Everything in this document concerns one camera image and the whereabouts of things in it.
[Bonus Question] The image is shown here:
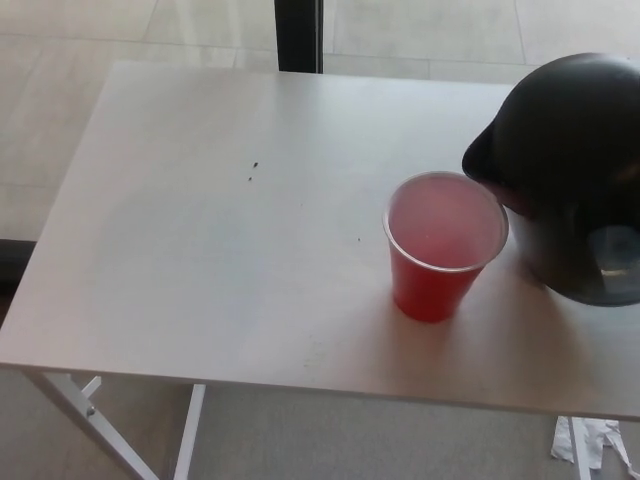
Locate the white metal table leg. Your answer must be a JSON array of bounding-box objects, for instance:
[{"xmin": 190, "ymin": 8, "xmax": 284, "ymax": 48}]
[
  {"xmin": 569, "ymin": 415, "xmax": 594, "ymax": 480},
  {"xmin": 24, "ymin": 372, "xmax": 159, "ymax": 480},
  {"xmin": 173, "ymin": 383, "xmax": 208, "ymax": 480}
]

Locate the black electric kettle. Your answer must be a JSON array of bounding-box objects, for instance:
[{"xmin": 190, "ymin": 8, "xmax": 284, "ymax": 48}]
[{"xmin": 461, "ymin": 52, "xmax": 640, "ymax": 307}]

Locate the black vertical window post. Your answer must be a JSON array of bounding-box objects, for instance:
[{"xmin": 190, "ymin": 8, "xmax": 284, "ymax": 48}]
[{"xmin": 273, "ymin": 0, "xmax": 325, "ymax": 74}]

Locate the crumpled white paper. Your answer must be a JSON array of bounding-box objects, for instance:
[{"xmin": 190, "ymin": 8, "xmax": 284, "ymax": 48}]
[{"xmin": 551, "ymin": 415, "xmax": 632, "ymax": 474}]

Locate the red plastic cup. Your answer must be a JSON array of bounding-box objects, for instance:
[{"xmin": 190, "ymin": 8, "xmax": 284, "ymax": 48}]
[{"xmin": 382, "ymin": 170, "xmax": 510, "ymax": 323}]

